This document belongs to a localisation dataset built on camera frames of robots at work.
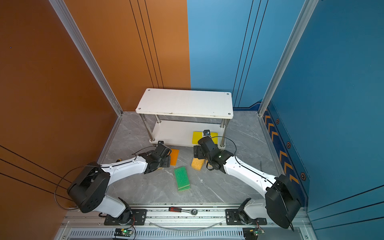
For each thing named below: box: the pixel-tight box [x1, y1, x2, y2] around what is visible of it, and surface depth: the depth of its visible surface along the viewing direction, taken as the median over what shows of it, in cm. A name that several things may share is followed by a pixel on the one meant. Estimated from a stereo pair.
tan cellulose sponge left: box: [191, 157, 205, 171], surface depth 91 cm
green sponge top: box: [174, 166, 190, 189], surface depth 85 cm
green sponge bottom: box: [178, 185, 191, 192], surface depth 82 cm
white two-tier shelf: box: [135, 88, 234, 147], surface depth 83 cm
